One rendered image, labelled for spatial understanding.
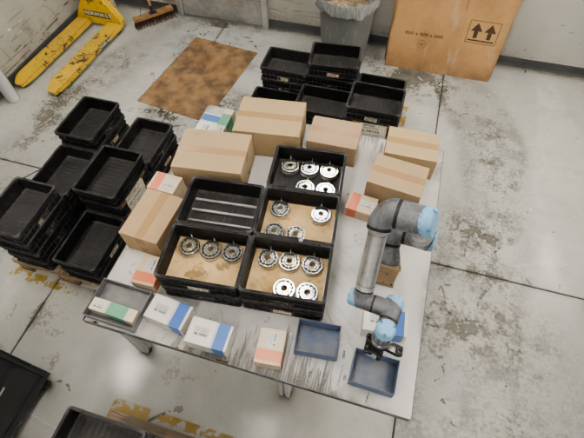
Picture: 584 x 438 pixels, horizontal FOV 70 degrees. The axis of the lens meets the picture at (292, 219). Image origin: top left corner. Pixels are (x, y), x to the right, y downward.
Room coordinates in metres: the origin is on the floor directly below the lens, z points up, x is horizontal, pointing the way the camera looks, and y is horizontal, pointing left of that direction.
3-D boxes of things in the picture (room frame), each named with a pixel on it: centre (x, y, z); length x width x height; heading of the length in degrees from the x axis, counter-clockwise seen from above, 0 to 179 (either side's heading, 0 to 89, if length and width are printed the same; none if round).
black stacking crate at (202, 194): (1.24, 0.36, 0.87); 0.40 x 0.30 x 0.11; 79
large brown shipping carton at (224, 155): (1.63, 0.45, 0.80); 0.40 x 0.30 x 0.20; 80
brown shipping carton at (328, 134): (1.79, -0.27, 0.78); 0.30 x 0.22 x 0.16; 74
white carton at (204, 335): (0.61, 0.39, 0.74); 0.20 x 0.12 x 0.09; 74
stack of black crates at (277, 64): (3.01, 0.01, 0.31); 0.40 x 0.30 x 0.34; 73
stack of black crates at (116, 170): (1.76, 1.19, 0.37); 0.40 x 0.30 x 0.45; 163
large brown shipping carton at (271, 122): (1.90, 0.12, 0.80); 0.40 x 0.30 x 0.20; 80
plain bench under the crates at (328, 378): (1.24, 0.04, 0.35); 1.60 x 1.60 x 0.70; 73
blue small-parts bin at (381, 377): (0.43, -0.35, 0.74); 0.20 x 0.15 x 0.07; 71
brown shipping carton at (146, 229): (1.22, 0.73, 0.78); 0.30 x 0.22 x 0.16; 160
